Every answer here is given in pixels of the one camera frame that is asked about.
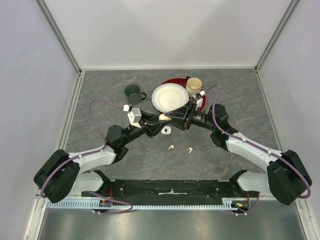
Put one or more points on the pink earbud case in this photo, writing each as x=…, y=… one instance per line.
x=162, y=117

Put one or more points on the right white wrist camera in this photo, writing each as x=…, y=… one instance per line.
x=198, y=97

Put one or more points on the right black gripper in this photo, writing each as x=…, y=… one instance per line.
x=180, y=112

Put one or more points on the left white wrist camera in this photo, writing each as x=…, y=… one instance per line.
x=134, y=115

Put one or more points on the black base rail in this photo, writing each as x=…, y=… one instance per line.
x=172, y=192

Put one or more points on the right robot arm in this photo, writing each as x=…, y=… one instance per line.
x=285, y=176

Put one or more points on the beige cup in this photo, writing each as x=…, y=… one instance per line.
x=193, y=85

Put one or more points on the red round tray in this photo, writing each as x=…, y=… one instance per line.
x=183, y=83

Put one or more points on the aluminium post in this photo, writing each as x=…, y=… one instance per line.
x=58, y=34
x=276, y=34

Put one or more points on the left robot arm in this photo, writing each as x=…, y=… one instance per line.
x=68, y=173

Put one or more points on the slotted cable duct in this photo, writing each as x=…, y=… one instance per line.
x=99, y=204

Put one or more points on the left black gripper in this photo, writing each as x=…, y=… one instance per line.
x=147, y=124

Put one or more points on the dark green mug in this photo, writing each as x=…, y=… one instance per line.
x=134, y=95

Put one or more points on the white earbud case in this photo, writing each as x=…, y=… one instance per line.
x=167, y=130

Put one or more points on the white plate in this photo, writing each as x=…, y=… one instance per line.
x=169, y=96

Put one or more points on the left rear aluminium post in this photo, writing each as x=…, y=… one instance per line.
x=58, y=34

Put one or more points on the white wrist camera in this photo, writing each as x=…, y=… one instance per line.
x=198, y=97
x=134, y=115

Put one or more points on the right rear aluminium post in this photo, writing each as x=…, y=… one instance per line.
x=276, y=34

